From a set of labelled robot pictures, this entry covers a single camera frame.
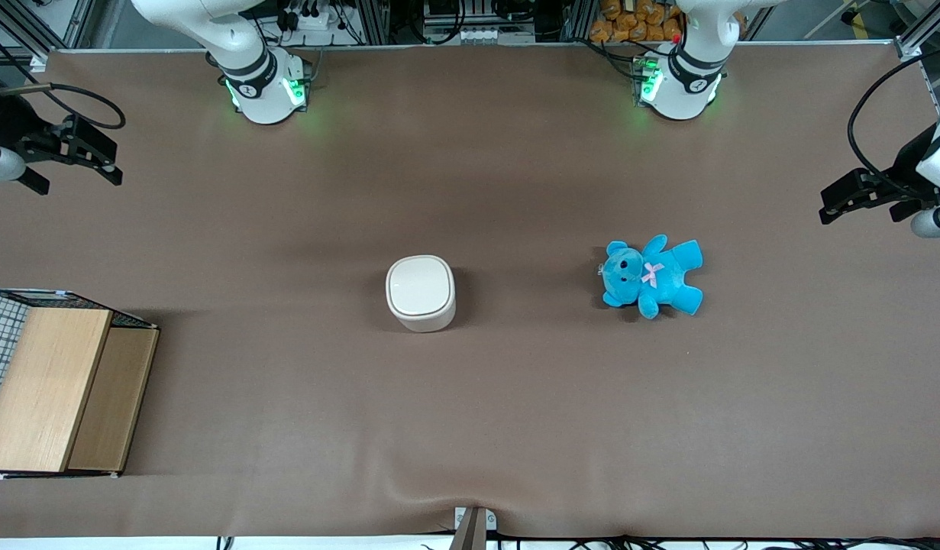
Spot white power strip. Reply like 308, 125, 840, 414
280, 0, 342, 33

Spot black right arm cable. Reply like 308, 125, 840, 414
0, 81, 128, 131

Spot light wooden box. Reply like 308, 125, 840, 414
0, 306, 160, 476

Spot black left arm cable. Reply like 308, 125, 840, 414
846, 47, 940, 196

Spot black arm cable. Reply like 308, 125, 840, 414
0, 81, 128, 131
846, 47, 940, 196

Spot aluminium frame post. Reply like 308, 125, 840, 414
0, 0, 98, 56
892, 0, 940, 60

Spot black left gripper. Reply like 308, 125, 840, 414
819, 121, 940, 226

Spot brown table mat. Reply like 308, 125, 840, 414
0, 44, 940, 540

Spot orange plush toy pile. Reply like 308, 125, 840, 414
589, 0, 684, 44

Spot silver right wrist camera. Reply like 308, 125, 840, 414
0, 145, 27, 185

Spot blue teddy bear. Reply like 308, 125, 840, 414
598, 234, 705, 321

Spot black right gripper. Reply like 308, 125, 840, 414
0, 75, 124, 187

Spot white square trash can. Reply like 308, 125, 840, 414
385, 254, 457, 334

